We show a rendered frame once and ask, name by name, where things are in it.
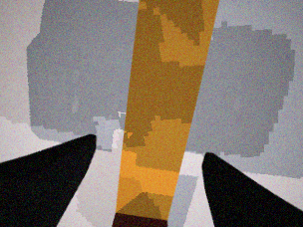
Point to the orange bar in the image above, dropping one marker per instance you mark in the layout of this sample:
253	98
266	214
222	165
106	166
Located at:
171	43

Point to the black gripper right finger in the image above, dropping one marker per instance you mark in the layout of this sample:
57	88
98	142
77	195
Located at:
236	200

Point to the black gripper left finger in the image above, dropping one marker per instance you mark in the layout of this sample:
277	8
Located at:
35	189

